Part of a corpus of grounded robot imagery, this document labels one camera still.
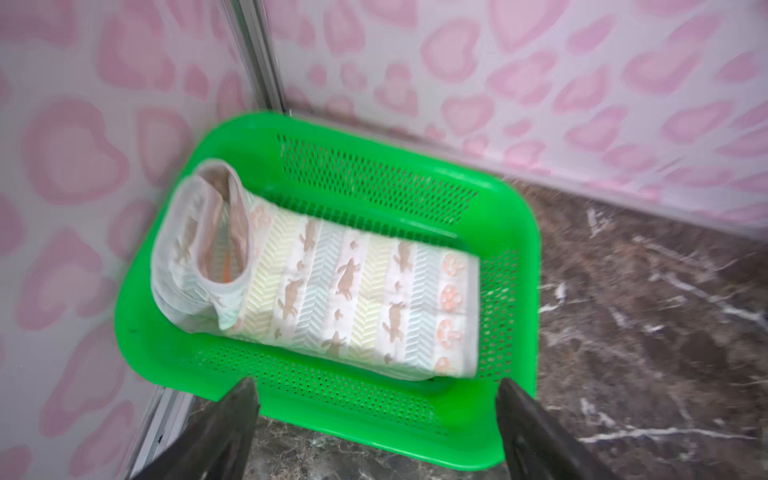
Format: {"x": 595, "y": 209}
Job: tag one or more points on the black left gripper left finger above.
{"x": 217, "y": 445}

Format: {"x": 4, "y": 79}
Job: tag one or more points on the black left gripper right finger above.
{"x": 535, "y": 444}

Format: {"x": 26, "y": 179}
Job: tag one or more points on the pastel striped animal towel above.
{"x": 227, "y": 262}

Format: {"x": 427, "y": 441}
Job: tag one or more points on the green plastic basket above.
{"x": 359, "y": 182}

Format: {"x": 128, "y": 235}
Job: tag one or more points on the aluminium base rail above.
{"x": 166, "y": 419}

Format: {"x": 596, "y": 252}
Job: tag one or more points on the aluminium frame corner post left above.
{"x": 249, "y": 21}

